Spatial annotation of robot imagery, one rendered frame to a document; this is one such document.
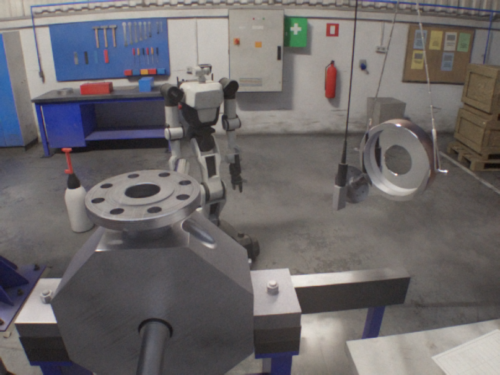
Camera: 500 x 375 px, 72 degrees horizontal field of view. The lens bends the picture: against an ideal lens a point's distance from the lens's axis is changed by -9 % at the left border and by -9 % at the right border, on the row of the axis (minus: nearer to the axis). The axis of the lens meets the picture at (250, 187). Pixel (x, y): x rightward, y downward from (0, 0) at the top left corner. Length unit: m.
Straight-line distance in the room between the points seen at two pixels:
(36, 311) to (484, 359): 1.28
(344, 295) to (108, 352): 0.88
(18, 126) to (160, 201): 5.67
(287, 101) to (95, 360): 5.46
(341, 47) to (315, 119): 1.22
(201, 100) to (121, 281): 1.83
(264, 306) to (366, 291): 0.64
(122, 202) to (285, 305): 0.47
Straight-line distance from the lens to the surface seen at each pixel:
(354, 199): 1.95
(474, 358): 1.34
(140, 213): 0.77
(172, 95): 2.53
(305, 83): 6.14
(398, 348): 1.27
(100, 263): 0.87
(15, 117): 6.39
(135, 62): 6.07
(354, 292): 1.51
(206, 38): 5.94
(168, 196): 0.82
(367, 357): 1.22
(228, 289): 0.88
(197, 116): 2.58
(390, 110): 6.04
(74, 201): 3.56
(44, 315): 1.07
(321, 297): 1.48
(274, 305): 0.98
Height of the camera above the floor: 1.77
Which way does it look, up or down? 25 degrees down
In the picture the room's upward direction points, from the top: straight up
